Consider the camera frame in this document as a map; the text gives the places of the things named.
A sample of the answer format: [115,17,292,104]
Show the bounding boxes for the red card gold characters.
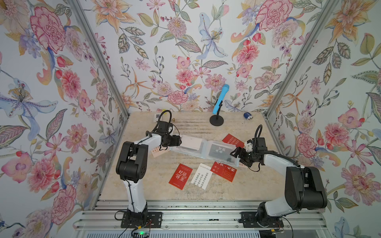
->
[211,162,237,182]

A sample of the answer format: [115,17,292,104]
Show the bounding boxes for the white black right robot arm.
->
[230,125,328,228]

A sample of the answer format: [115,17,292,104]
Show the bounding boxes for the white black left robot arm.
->
[116,110,182,223]

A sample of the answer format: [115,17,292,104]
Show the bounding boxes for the dark green card in album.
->
[208,144,234,163]

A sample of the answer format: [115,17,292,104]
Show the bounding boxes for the red money card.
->
[222,134,245,148]

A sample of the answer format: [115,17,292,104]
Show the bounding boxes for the white playing card box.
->
[153,114,162,123]

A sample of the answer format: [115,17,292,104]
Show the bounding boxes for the small blue cylinder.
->
[244,112,253,120]

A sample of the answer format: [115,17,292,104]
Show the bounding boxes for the white card black text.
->
[191,164,213,190]

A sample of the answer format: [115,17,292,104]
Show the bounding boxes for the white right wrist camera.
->
[245,142,253,153]

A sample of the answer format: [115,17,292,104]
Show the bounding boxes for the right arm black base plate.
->
[238,211,284,229]

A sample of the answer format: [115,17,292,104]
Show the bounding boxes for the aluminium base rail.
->
[73,199,331,238]

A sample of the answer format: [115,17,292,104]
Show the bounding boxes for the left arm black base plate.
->
[121,210,163,228]

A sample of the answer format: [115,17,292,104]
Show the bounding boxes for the aluminium corner post left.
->
[68,0,130,119]

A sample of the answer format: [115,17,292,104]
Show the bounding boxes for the aluminium corner post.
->
[264,0,337,120]
[68,0,130,119]

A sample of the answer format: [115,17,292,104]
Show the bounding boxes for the aluminium corner post right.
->
[264,0,337,120]

